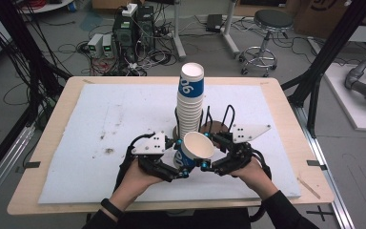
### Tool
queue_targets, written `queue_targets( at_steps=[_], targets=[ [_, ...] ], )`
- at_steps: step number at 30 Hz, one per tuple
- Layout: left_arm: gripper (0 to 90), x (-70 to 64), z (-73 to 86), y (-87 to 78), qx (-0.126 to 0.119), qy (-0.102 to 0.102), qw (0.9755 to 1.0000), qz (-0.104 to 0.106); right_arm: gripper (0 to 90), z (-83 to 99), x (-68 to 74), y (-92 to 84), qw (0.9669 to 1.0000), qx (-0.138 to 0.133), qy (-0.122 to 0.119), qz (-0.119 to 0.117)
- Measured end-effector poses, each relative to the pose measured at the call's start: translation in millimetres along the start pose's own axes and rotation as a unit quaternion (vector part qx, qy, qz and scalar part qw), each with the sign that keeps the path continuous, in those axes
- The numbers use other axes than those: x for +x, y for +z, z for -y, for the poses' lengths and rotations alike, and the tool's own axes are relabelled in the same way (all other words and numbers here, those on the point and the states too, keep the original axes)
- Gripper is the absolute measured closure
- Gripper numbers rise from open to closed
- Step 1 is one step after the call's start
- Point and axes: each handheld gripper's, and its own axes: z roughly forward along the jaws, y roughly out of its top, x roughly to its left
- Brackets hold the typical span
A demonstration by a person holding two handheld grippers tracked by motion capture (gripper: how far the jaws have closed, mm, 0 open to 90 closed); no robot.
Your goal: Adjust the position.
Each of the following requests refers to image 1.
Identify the aluminium rail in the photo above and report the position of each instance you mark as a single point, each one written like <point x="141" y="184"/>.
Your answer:
<point x="3" y="171"/>
<point x="327" y="178"/>

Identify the person's left hand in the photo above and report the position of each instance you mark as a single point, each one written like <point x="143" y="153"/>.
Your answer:
<point x="132" y="184"/>

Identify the black tape cross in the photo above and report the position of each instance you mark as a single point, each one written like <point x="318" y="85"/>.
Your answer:
<point x="321" y="212"/>

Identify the white power strip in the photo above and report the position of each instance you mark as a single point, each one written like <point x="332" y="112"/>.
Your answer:
<point x="129" y="9"/>

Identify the black round stool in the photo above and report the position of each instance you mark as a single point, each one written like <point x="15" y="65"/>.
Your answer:
<point x="273" y="19"/>

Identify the black tape strip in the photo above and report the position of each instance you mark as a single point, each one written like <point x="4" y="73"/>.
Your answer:
<point x="31" y="165"/>
<point x="316" y="164"/>

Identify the brown cardboard box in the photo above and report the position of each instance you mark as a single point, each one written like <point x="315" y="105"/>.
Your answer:
<point x="324" y="16"/>

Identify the white desk leg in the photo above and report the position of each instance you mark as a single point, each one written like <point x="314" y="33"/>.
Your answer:
<point x="230" y="31"/>
<point x="178" y="35"/>

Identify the black metal frame post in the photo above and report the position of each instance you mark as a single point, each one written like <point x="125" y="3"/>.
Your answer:
<point x="330" y="47"/>

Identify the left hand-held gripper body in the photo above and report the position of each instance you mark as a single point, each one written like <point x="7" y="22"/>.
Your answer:
<point x="149" y="146"/>

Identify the blue and white paper cup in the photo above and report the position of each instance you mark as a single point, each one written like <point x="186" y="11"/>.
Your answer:
<point x="200" y="146"/>

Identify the grey bench power supply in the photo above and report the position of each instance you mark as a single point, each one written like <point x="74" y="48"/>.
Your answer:
<point x="95" y="44"/>
<point x="108" y="46"/>

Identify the person's dark clothing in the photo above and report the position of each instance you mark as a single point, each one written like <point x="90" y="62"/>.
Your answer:
<point x="178" y="221"/>

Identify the white foam mat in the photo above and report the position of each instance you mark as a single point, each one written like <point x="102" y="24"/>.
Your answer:
<point x="108" y="178"/>

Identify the black computer tower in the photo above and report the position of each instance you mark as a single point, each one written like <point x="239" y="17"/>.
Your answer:
<point x="145" y="25"/>
<point x="125" y="38"/>

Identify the stack of paper cups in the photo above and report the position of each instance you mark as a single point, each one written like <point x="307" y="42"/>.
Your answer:
<point x="189" y="111"/>

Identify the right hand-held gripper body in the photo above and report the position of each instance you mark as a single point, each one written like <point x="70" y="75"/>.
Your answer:
<point x="236" y="159"/>

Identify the white platform board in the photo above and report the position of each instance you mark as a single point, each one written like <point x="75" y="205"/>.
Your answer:
<point x="343" y="105"/>

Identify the light wooden table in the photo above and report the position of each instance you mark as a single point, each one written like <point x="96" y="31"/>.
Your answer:
<point x="55" y="127"/>

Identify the white round table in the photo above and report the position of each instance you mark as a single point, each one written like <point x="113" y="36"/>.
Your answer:
<point x="47" y="6"/>

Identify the person's right hand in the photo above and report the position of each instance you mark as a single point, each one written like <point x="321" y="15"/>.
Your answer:
<point x="257" y="181"/>

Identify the black power adapter box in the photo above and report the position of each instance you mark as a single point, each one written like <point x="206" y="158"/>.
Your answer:
<point x="214" y="23"/>

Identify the black wristband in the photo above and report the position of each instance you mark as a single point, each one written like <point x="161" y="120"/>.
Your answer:
<point x="111" y="208"/>

